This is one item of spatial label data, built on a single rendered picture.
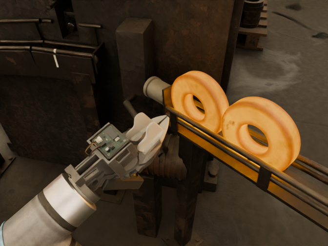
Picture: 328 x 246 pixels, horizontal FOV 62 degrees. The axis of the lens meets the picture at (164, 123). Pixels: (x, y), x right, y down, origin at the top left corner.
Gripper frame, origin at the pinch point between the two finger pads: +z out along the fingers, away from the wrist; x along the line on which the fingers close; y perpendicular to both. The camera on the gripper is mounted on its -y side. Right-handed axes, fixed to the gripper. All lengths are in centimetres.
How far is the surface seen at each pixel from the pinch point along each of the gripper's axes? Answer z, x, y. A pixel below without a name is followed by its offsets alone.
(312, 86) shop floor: 124, 18, -115
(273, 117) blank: 11.0, -17.2, 4.6
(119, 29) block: 10.8, 26.8, 5.3
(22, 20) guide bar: -3, 61, 5
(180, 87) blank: 9.2, 4.5, -0.6
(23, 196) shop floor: -51, 63, -59
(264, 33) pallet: 143, 72, -106
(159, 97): 6.5, 10.7, -5.9
